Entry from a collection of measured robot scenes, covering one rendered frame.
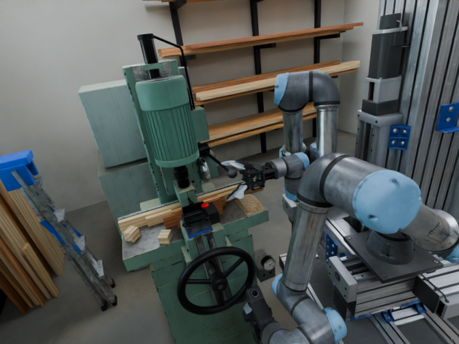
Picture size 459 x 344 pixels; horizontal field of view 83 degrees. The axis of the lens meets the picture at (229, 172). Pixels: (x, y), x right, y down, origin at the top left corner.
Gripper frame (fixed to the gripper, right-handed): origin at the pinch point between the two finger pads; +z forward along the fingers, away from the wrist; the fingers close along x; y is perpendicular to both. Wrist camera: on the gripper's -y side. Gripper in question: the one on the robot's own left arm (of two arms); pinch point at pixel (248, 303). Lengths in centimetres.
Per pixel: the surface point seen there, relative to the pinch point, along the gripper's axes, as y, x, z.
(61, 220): -51, -75, 83
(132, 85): -92, -17, 14
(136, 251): -28.2, -32.3, 13.6
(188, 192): -43.8, -7.4, 15.3
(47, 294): -4, -114, 141
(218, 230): -27.4, -2.4, 0.6
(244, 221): -25.5, 11.4, 12.6
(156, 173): -57, -17, 34
